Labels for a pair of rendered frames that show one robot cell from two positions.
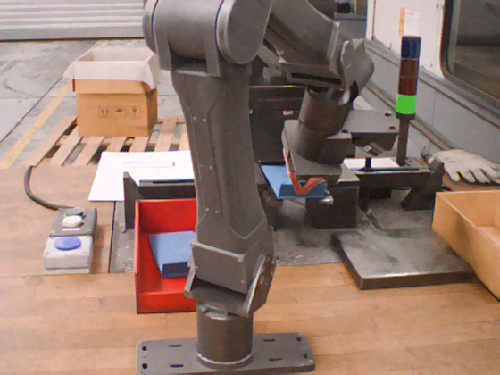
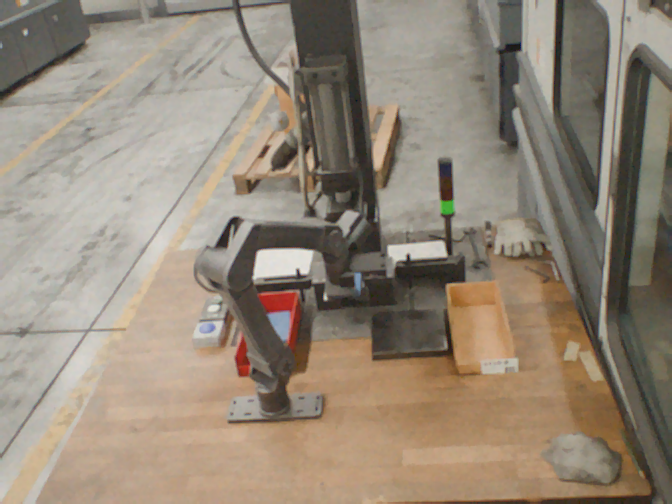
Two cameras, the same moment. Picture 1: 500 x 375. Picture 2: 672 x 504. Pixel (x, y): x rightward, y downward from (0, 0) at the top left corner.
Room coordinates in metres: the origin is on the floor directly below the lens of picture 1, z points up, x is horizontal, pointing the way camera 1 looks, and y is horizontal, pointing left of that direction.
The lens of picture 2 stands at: (-0.39, -0.45, 1.90)
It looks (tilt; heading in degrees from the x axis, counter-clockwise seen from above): 30 degrees down; 16
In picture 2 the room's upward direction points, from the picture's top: 9 degrees counter-clockwise
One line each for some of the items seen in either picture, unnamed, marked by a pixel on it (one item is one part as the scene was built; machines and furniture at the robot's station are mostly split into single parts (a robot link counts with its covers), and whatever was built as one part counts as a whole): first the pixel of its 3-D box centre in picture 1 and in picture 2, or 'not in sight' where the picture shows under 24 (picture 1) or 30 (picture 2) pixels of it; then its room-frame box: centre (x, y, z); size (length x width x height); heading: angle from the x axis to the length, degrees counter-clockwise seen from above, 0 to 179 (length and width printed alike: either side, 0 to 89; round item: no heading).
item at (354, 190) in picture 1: (292, 198); (355, 285); (1.06, -0.08, 0.94); 0.20 x 0.10 x 0.07; 98
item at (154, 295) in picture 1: (178, 249); (270, 331); (0.86, 0.09, 0.93); 0.25 x 0.12 x 0.06; 8
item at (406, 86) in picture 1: (407, 85); (446, 192); (1.24, -0.31, 1.10); 0.04 x 0.04 x 0.03
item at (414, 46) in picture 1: (410, 48); (445, 167); (1.24, -0.31, 1.17); 0.04 x 0.04 x 0.03
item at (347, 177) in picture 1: (293, 174); (353, 271); (1.06, -0.08, 0.98); 0.20 x 0.10 x 0.01; 98
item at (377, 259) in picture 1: (398, 255); (408, 333); (0.90, -0.23, 0.91); 0.17 x 0.16 x 0.02; 98
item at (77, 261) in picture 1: (69, 262); (210, 338); (0.87, 0.26, 0.90); 0.07 x 0.07 x 0.06; 8
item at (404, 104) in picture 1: (405, 103); (447, 204); (1.24, -0.31, 1.07); 0.04 x 0.04 x 0.03
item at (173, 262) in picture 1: (179, 246); (273, 327); (0.89, 0.09, 0.92); 0.15 x 0.07 x 0.03; 15
